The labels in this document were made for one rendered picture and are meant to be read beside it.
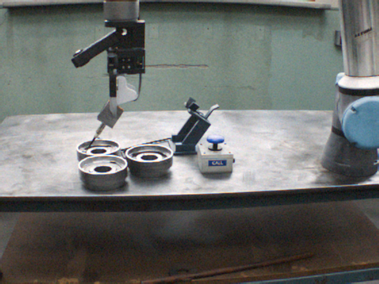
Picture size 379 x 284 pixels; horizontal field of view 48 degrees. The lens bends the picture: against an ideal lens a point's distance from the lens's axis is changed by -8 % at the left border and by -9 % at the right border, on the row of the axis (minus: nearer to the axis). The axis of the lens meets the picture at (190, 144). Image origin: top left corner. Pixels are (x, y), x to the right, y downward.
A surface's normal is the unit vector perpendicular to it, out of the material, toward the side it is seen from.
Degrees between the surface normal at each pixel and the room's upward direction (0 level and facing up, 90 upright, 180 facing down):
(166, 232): 0
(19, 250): 0
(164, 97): 90
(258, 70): 90
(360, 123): 97
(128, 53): 90
